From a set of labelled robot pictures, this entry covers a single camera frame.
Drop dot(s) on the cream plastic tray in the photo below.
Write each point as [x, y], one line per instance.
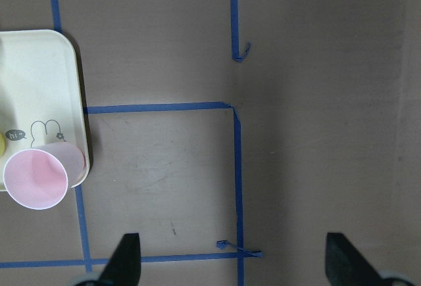
[41, 101]

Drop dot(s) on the yellow plastic cup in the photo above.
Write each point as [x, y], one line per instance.
[2, 145]

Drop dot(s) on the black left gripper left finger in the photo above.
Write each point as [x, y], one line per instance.
[124, 266]

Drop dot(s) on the pink plastic cup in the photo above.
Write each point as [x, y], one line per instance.
[39, 178]

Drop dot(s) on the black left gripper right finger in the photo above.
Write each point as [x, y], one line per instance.
[345, 265]

